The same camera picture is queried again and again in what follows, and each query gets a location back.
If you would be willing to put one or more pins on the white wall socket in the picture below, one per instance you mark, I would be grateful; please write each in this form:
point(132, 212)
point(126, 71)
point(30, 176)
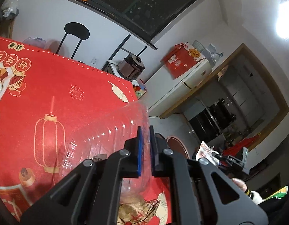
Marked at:
point(94, 61)

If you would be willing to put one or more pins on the white black-framed side table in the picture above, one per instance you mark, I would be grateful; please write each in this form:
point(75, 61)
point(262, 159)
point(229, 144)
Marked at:
point(114, 66)

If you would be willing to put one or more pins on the person's right forearm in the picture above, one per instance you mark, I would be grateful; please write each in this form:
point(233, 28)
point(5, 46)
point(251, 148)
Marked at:
point(254, 195)

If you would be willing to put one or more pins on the person's right hand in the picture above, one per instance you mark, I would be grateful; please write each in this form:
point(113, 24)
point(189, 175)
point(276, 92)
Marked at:
point(239, 184)

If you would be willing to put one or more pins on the ceiling lamp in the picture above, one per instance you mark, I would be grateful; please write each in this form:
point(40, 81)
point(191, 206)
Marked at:
point(286, 21)

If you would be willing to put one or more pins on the clear crumpled plastic bag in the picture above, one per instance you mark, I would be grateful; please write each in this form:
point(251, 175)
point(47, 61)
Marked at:
point(8, 7)

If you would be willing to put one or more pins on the white refrigerator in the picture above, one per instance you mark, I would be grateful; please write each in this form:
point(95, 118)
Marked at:
point(167, 98)

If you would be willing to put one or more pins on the clear plastic bags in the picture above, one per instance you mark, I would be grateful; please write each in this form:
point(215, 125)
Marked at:
point(213, 54)

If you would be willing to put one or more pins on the dark framed window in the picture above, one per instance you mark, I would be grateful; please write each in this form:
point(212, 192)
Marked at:
point(146, 2)

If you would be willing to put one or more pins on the crumpled brown paper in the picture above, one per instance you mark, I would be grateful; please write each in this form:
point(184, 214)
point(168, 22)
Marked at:
point(135, 213)

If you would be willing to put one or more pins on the black built-in oven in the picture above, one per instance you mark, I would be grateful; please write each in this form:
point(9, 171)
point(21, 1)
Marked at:
point(203, 121)

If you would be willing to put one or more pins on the green yellow printed cloth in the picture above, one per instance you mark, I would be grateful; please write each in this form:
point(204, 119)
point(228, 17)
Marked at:
point(277, 193)

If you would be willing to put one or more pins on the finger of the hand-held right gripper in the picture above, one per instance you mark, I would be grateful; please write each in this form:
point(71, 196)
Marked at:
point(220, 156)

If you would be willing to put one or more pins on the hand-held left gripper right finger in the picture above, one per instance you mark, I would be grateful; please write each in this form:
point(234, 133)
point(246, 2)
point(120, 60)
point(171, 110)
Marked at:
point(152, 150)

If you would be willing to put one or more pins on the clear plastic container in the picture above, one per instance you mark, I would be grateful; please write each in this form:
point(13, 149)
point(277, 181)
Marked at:
point(34, 41)

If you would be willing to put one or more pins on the red packaging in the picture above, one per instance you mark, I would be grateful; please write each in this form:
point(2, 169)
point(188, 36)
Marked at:
point(242, 145)

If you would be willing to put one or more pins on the brown trash bin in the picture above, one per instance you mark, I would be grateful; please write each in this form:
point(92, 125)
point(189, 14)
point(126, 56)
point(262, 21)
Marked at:
point(178, 144)

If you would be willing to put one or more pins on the brown rice cooker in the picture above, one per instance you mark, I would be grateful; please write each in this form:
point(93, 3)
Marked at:
point(131, 66)

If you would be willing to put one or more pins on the red printed tablecloth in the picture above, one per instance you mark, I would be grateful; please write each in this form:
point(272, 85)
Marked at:
point(64, 79)

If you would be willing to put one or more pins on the white bowl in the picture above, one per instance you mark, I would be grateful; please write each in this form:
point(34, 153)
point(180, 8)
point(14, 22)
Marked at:
point(197, 45)

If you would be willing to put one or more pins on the red printed towel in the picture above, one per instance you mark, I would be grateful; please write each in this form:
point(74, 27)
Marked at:
point(184, 59)

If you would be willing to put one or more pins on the green yellow bags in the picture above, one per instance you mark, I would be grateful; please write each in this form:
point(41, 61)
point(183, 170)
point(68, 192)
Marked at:
point(141, 91)

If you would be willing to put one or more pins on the clear plastic bottle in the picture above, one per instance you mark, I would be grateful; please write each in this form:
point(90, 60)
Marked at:
point(107, 131)

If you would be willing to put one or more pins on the wooden door frame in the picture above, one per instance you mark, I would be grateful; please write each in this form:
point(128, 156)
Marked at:
point(172, 110)

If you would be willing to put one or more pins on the grey kitchen cabinets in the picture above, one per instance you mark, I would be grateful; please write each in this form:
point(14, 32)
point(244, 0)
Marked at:
point(240, 82)

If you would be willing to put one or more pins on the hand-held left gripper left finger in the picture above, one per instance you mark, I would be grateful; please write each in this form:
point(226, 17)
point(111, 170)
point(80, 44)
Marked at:
point(140, 150)

